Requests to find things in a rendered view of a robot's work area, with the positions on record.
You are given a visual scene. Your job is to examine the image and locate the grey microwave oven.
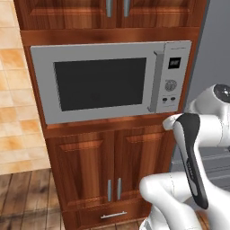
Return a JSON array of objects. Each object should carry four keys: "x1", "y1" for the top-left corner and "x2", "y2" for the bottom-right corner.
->
[{"x1": 30, "y1": 40, "x2": 193, "y2": 126}]

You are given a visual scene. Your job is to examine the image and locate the grey cupboard door handle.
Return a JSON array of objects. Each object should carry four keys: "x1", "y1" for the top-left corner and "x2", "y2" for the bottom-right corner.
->
[
  {"x1": 123, "y1": 0, "x2": 131, "y2": 18},
  {"x1": 116, "y1": 177, "x2": 122, "y2": 201},
  {"x1": 105, "y1": 0, "x2": 113, "y2": 18},
  {"x1": 107, "y1": 179, "x2": 113, "y2": 203}
]

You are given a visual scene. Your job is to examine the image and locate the wooden cupboard door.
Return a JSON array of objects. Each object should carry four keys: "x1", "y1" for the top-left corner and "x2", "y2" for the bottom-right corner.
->
[
  {"x1": 13, "y1": 0, "x2": 121, "y2": 30},
  {"x1": 120, "y1": 0, "x2": 208, "y2": 30},
  {"x1": 45, "y1": 130, "x2": 116, "y2": 211},
  {"x1": 114, "y1": 125, "x2": 177, "y2": 205}
]

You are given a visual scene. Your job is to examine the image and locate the grey microwave door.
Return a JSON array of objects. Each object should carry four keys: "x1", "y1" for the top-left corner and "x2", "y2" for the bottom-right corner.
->
[{"x1": 30, "y1": 41, "x2": 165, "y2": 126}]

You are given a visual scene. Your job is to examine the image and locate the tall wooden cupboard frame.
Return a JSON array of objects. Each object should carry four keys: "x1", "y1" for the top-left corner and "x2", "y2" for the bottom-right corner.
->
[{"x1": 13, "y1": 0, "x2": 209, "y2": 230}]

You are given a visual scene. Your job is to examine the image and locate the grey fridge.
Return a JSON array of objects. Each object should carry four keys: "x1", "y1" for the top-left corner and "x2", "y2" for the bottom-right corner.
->
[{"x1": 170, "y1": 0, "x2": 230, "y2": 210}]

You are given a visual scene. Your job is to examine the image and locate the wooden drawer front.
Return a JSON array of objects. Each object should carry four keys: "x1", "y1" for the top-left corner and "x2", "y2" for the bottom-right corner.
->
[{"x1": 62, "y1": 199, "x2": 155, "y2": 230}]

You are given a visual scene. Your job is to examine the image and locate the grey drawer handle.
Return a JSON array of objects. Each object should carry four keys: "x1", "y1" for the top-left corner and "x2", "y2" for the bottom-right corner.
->
[{"x1": 100, "y1": 210, "x2": 128, "y2": 220}]

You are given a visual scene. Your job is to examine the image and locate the grey microwave door handle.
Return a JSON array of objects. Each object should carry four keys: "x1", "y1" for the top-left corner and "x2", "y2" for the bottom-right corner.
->
[{"x1": 147, "y1": 50, "x2": 165, "y2": 114}]

